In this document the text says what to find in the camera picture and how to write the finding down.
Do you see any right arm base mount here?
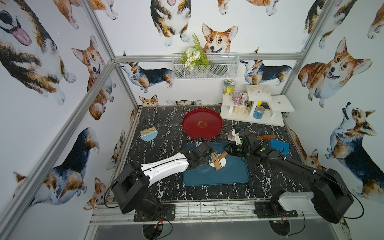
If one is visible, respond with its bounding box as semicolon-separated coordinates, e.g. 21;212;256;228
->
254;201;298;219

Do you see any metal scraper wooden handle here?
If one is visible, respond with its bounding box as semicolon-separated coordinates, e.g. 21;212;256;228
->
228;133;277;141

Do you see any white tiered shelf stand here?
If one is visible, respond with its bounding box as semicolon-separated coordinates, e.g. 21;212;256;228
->
221;85;295;127

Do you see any artificial green white plant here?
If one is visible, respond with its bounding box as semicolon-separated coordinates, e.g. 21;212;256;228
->
179;33;211;71

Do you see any blue rectangular tray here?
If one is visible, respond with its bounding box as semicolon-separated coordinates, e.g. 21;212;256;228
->
183;156;250;187

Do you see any purple flower pot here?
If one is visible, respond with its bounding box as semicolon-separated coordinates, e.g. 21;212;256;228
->
233;92;248;115

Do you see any blue dustpan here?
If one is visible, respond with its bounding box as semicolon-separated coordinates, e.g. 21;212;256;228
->
270;139;290;157

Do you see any round metal cutter ring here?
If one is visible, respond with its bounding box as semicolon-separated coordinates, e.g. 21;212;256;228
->
206;152;223;169

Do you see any wooden dough roller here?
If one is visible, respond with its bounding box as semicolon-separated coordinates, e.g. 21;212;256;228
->
211;152;228;171

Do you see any blue bottle yellow cap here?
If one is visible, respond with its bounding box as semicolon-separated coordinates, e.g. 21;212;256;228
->
253;102;265;120

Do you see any round red tray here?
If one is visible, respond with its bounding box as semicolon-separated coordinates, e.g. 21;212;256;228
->
182;108;223;140

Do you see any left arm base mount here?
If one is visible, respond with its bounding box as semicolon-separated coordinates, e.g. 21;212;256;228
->
134;204;176;222

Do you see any white wire wall basket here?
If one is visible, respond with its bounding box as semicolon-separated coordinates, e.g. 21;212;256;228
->
172;53;240;80

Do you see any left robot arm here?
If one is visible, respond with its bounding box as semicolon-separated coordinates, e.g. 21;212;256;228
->
110;141;220;218

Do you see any yellow green can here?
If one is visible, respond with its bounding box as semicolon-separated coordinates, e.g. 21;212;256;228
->
224;79;236;96

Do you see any white dough piece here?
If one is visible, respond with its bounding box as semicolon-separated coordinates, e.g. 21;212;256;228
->
209;155;226;168

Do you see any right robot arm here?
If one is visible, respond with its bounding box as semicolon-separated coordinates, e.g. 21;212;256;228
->
224;130;354;224

